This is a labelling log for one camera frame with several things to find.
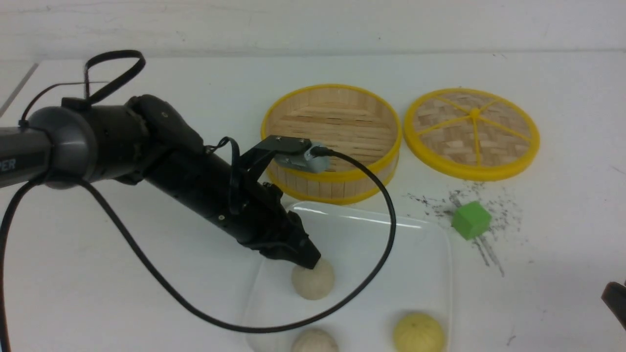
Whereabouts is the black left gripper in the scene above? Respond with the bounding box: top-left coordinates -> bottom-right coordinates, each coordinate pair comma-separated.
145,152 -> 321,269

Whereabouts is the woven bamboo steamer lid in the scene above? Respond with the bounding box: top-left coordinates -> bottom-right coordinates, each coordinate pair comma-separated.
403,88 -> 540,182

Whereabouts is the beige steamed bun on plate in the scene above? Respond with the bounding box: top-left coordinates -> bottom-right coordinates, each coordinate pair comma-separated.
291,329 -> 339,352

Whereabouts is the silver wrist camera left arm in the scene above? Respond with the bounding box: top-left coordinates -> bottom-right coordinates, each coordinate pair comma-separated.
240,135 -> 331,196

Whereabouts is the green cube block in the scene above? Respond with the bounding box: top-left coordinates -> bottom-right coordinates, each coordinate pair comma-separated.
451,202 -> 492,241

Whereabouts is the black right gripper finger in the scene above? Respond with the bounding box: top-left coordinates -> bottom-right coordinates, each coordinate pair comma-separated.
602,282 -> 626,329

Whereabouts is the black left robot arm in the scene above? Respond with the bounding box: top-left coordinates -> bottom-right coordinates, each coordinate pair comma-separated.
1,94 -> 321,269

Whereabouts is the black camera cable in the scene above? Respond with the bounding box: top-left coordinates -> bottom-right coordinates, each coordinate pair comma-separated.
0,50 -> 397,352

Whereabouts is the white square plate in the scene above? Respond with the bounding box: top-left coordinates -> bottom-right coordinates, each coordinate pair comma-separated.
243,201 -> 452,352

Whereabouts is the white steamed bun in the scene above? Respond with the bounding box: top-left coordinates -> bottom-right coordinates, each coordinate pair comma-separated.
291,258 -> 335,301

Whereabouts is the bamboo steamer basket yellow rim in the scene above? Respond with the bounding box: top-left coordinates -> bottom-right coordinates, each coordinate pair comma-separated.
260,84 -> 402,205

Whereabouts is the yellow steamed bun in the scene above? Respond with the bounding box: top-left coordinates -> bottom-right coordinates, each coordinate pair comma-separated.
393,312 -> 446,352

